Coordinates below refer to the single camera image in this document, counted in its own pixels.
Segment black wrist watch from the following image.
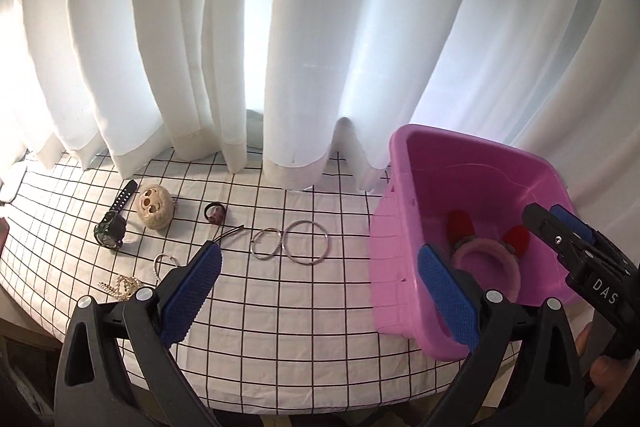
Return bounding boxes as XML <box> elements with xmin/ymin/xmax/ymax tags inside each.
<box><xmin>93</xmin><ymin>180</ymin><xmax>138</xmax><ymax>251</ymax></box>

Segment beige plush sloth keychain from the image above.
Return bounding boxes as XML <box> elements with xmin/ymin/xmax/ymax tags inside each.
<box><xmin>134</xmin><ymin>184</ymin><xmax>175</xmax><ymax>231</ymax></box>

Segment small silver bangle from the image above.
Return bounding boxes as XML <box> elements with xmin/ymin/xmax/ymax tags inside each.
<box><xmin>250</xmin><ymin>227</ymin><xmax>282</xmax><ymax>261</ymax></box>

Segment large silver bangle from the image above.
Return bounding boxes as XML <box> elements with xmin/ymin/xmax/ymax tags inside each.
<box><xmin>281</xmin><ymin>219</ymin><xmax>332</xmax><ymax>267</ymax></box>

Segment person's right hand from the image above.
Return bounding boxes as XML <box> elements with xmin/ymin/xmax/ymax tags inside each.
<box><xmin>585</xmin><ymin>350</ymin><xmax>639</xmax><ymax>427</ymax></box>

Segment pink headband red pompoms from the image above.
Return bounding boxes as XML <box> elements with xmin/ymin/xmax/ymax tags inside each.
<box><xmin>446</xmin><ymin>210</ymin><xmax>530</xmax><ymax>301</ymax></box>

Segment pink plastic bin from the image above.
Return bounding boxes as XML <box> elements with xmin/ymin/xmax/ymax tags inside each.
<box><xmin>368</xmin><ymin>124</ymin><xmax>579</xmax><ymax>361</ymax></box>

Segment white black grid tablecloth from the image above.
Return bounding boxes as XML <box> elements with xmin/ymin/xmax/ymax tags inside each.
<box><xmin>1</xmin><ymin>150</ymin><xmax>459</xmax><ymax>414</ymax></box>

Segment white curtain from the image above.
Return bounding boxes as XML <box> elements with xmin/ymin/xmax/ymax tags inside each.
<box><xmin>1</xmin><ymin>0</ymin><xmax>639</xmax><ymax>254</ymax></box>

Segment gold chain bracelet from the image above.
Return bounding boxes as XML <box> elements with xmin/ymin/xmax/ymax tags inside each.
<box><xmin>98</xmin><ymin>273</ymin><xmax>141</xmax><ymax>301</ymax></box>

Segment small silver ring clasp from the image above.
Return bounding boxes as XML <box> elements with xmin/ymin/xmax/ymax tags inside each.
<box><xmin>153</xmin><ymin>254</ymin><xmax>181</xmax><ymax>284</ymax></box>

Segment black hair tie pink charm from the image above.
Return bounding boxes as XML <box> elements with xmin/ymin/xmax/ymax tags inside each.
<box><xmin>203</xmin><ymin>202</ymin><xmax>227</xmax><ymax>225</ymax></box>

